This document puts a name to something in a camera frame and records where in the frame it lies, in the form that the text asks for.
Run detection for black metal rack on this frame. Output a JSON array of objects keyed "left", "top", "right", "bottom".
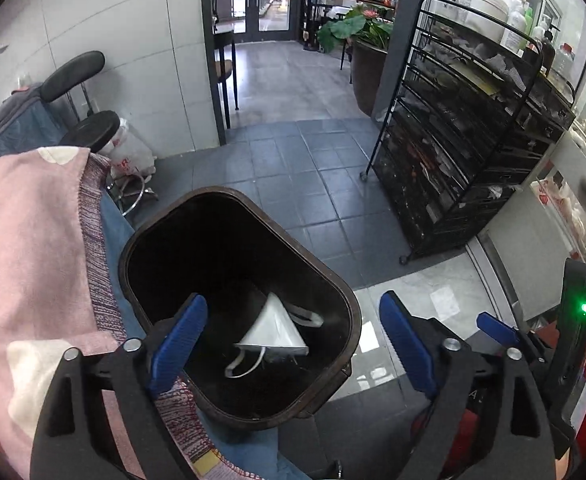
[{"left": 366, "top": 0, "right": 575, "bottom": 266}]

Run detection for black stool with backrest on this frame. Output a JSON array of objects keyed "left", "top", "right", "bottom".
[{"left": 40, "top": 50, "right": 156, "bottom": 217}]

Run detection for white jars on rack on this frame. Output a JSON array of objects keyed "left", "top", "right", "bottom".
[{"left": 456, "top": 0, "right": 554, "bottom": 56}]

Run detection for pink polka dot bedspread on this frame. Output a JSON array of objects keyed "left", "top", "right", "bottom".
[{"left": 0, "top": 146, "right": 146, "bottom": 479}]

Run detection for blue massage bed grey blanket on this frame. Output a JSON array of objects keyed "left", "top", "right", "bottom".
[{"left": 0, "top": 84, "right": 67, "bottom": 157}]

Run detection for potted green plant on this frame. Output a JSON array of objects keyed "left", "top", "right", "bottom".
[{"left": 317, "top": 4, "right": 394, "bottom": 117}]

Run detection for white plastic bag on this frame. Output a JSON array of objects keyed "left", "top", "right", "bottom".
[{"left": 99, "top": 118, "right": 156, "bottom": 178}]

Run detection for white face mask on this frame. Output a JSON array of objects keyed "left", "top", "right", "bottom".
[{"left": 224, "top": 292, "right": 324, "bottom": 379}]

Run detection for dark brown trash bin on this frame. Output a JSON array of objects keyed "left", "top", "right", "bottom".
[{"left": 118, "top": 186, "right": 362, "bottom": 430}]

